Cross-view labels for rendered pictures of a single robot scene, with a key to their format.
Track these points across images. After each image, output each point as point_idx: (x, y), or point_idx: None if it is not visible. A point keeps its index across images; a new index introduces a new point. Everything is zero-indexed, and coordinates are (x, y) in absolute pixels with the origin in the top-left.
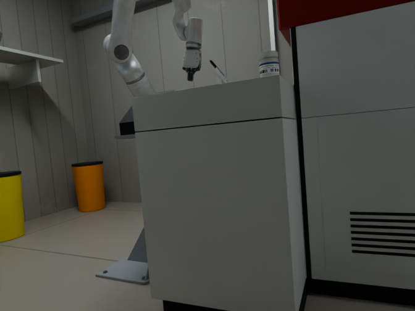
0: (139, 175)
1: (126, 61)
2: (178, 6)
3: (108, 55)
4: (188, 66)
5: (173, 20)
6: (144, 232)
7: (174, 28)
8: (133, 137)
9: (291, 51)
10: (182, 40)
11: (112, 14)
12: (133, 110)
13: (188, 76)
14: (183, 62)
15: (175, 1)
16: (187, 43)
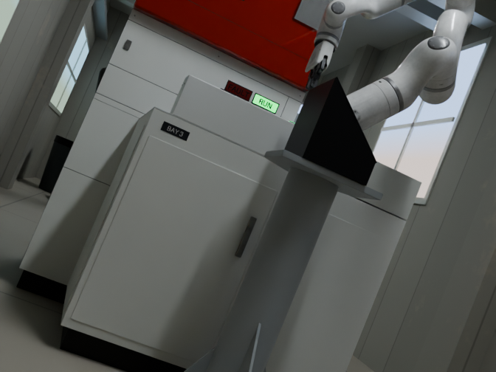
0: (386, 270)
1: (421, 99)
2: (378, 16)
3: (449, 96)
4: (322, 72)
5: (367, 11)
6: (359, 336)
7: (357, 12)
8: (361, 197)
9: (297, 114)
10: (333, 20)
11: (461, 46)
12: (415, 196)
13: (316, 85)
14: (328, 63)
15: (384, 13)
16: (338, 43)
